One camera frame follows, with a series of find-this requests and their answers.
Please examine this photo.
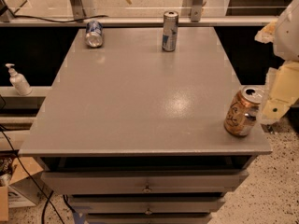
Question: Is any cardboard box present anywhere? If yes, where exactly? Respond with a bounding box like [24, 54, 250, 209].
[0, 157, 43, 221]

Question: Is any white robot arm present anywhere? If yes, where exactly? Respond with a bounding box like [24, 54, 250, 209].
[254, 0, 299, 124]

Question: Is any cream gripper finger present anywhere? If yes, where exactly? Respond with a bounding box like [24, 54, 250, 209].
[254, 21, 277, 44]
[261, 62, 299, 121]

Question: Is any black floor cable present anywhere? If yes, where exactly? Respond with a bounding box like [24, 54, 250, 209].
[0, 94, 66, 224]

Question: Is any blue can lying down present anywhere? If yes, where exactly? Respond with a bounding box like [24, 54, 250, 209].
[85, 20, 103, 48]

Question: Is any tall silver blue can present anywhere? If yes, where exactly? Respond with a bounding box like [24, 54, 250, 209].
[162, 11, 178, 52]

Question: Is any right metal frame leg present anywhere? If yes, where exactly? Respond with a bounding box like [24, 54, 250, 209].
[182, 0, 204, 22]

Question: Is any grey drawer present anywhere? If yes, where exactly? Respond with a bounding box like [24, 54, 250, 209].
[69, 195, 225, 215]
[42, 170, 249, 195]
[86, 214, 212, 224]

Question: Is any grey drawer cabinet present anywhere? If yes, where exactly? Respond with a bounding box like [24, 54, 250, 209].
[18, 26, 273, 224]

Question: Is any orange soda can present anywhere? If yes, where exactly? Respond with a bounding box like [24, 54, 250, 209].
[224, 86, 264, 137]

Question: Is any white pump bottle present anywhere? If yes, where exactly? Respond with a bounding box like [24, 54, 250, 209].
[6, 63, 32, 96]

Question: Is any middle grey drawer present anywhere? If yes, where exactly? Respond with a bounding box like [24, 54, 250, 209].
[69, 195, 225, 215]

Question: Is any black cable on ledge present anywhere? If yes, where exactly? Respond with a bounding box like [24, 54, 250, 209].
[12, 14, 108, 24]

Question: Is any metal frame leg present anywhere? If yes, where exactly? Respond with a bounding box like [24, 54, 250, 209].
[182, 0, 204, 22]
[70, 0, 96, 22]

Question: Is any left metal frame leg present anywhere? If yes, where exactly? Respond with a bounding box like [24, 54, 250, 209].
[70, 0, 96, 22]

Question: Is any top grey drawer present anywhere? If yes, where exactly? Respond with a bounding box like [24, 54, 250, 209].
[42, 170, 249, 195]

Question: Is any bottom grey drawer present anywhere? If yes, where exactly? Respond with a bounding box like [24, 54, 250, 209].
[86, 214, 212, 224]

